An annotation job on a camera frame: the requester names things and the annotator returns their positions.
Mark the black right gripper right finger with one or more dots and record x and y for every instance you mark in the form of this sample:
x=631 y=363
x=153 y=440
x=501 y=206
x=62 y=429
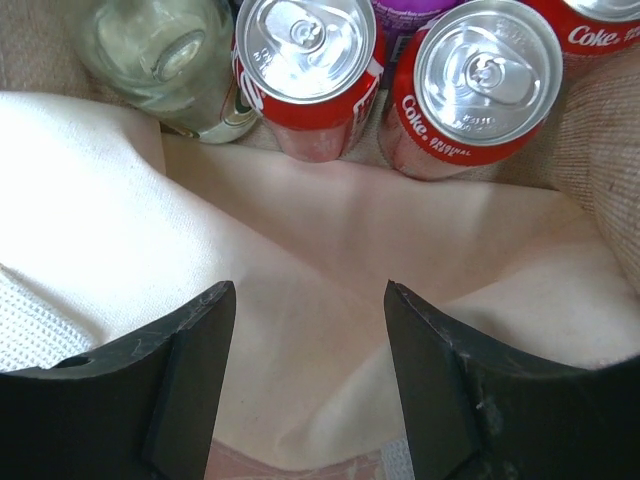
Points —
x=477 y=408

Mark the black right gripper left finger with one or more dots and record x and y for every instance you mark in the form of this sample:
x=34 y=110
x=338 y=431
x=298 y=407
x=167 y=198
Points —
x=143 y=406

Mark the canvas tote bag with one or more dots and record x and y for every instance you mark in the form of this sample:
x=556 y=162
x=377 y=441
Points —
x=108 y=224

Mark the red coke can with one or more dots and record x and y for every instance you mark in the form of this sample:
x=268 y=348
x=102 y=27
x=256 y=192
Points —
x=471 y=88
x=311 y=71
x=590 y=31

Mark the clear glass bottle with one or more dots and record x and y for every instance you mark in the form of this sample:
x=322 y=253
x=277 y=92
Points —
x=170 y=59

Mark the purple soda can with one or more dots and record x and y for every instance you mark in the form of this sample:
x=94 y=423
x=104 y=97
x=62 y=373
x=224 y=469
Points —
x=400 y=19

